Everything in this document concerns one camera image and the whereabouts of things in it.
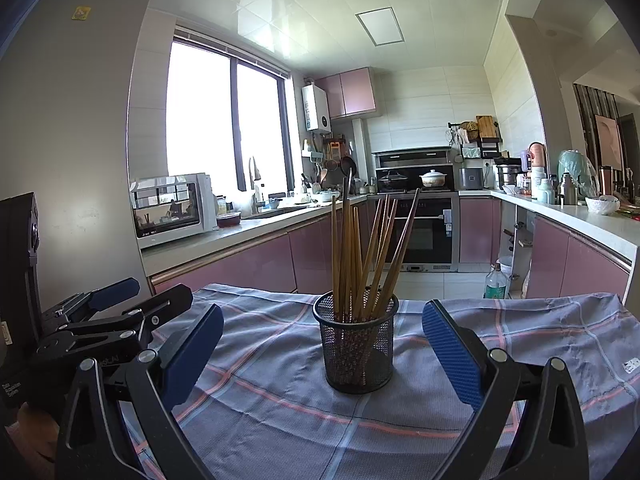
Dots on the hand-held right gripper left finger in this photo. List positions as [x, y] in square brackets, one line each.
[192, 355]

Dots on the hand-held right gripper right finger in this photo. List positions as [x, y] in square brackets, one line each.
[452, 355]

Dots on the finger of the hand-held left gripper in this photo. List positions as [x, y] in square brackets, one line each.
[112, 292]
[165, 302]

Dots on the black mesh holder cup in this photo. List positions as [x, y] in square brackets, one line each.
[357, 360]

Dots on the bundle of wooden chopsticks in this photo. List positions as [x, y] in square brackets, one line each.
[346, 250]

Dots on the person's left hand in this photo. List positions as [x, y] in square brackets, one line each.
[35, 427]

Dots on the plastic cooking oil bottle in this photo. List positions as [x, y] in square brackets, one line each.
[496, 287]

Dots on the pink base cabinet run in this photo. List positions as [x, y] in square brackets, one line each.
[240, 265]
[575, 265]

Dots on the white countertop oven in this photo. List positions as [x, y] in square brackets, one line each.
[170, 210]

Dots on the grey checked cloth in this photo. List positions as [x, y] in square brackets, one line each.
[280, 410]

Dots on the dark red bowl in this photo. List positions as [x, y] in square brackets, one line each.
[229, 220]

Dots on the black built-in oven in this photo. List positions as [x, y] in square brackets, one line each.
[430, 232]

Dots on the steel sink faucet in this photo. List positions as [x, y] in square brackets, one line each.
[254, 170]

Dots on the grey refrigerator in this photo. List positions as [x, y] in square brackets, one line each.
[75, 110]

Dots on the silver rice cooker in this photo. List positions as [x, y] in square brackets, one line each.
[471, 180]

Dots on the white casserole pot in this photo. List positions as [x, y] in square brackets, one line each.
[433, 180]

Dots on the black lidded wok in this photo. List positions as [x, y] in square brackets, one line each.
[392, 180]

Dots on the large kitchen window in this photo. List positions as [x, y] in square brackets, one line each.
[200, 120]

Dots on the stainless steel pot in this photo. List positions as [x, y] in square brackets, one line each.
[507, 176]

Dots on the white plastic jug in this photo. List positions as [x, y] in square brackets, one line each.
[540, 185]

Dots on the white dish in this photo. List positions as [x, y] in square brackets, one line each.
[326, 197]

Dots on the stainless steel thermos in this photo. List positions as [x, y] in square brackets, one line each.
[567, 192]

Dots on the integrated stove hood unit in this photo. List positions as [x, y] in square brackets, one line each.
[412, 156]

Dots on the white bowl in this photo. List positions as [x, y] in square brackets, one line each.
[602, 206]

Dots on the hanging black frying pan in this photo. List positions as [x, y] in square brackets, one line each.
[348, 166]

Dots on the pink electric kettle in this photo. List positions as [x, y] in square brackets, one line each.
[537, 155]

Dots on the green plastic covered appliance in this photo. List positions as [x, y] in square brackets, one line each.
[575, 170]

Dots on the ceiling light panel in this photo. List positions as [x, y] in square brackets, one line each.
[380, 26]

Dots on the black wall storage rack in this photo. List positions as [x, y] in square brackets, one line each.
[487, 147]

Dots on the white wall water heater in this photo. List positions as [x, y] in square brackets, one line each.
[316, 110]

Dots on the framed wall picture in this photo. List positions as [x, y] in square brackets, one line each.
[607, 142]

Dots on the pink wall cabinets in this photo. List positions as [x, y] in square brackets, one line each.
[355, 92]

